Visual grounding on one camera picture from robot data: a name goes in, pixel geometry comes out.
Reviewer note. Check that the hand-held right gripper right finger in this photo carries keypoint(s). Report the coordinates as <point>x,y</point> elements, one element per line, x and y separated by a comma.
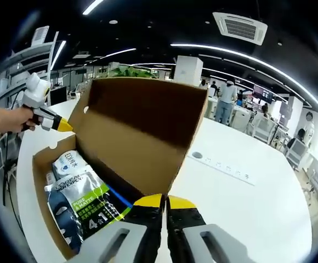
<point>183,222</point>

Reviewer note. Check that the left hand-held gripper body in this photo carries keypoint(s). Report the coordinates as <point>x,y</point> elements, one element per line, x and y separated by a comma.
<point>35,93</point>

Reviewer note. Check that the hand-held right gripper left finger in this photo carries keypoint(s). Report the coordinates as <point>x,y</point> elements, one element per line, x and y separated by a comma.
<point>145,219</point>

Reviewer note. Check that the white blue wet wipes pack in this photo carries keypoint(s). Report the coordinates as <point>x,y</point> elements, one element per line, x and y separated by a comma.
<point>68,164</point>

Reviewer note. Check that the brown cardboard shoe box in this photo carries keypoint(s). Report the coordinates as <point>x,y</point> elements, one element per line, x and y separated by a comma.
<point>137,131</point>

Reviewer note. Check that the person's left hand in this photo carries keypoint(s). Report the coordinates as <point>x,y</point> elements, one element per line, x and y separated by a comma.
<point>20,119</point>

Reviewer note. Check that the black computer monitor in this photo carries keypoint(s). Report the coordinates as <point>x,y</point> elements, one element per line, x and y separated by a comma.
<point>58,96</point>

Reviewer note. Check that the white storage rack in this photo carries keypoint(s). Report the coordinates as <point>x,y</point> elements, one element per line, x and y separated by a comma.
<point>33,52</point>

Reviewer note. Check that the silver green dark pouch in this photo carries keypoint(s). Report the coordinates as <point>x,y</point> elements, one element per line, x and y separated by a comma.
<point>85,197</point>

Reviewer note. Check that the round grey table grommet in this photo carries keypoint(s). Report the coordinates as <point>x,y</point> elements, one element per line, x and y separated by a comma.
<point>197,154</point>

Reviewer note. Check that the potted green plant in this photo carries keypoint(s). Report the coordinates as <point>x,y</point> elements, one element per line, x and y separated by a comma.
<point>131,72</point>

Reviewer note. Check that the white office chair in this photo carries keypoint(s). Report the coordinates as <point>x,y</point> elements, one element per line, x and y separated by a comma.
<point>264,130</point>
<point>296,153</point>

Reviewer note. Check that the long ceiling light strip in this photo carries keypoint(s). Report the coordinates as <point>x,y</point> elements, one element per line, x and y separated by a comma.
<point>175,45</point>

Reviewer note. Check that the ceiling air conditioner unit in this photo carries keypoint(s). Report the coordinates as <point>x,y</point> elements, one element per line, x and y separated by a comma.
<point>241,27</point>

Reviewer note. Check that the wall display screen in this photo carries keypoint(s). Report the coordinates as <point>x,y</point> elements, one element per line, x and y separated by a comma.
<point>263,94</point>

